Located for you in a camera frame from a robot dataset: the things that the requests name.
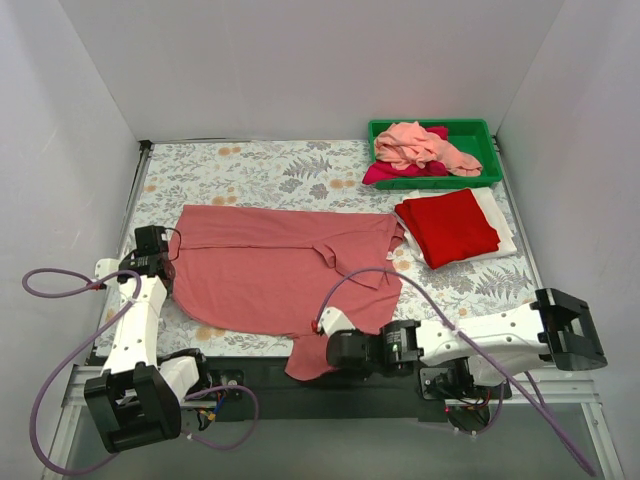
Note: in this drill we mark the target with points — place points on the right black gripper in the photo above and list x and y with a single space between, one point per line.
337 351

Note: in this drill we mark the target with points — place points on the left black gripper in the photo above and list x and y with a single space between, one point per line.
163 265

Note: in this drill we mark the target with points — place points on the dusty pink t shirt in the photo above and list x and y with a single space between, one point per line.
267 272

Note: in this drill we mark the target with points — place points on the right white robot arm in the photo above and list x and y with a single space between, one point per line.
556 328

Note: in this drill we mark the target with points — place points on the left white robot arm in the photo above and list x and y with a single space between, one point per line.
135 350

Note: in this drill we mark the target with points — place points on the folded red t shirt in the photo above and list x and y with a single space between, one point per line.
449 227

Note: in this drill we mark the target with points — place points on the floral patterned table mat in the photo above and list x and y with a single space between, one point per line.
327 176

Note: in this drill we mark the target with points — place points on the magenta t shirt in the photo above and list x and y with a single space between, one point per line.
381 171

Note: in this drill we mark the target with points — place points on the peach t shirt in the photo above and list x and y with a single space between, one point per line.
407 144

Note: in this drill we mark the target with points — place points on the green plastic bin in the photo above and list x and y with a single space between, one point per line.
468 135

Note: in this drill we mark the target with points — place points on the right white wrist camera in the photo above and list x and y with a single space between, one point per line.
332 321

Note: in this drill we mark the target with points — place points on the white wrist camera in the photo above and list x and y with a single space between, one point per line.
332 321
106 270

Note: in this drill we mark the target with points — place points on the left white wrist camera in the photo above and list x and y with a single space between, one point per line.
106 270

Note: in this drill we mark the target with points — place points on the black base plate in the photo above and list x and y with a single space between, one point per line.
232 400

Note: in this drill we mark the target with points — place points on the aluminium frame rail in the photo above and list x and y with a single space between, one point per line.
575 390

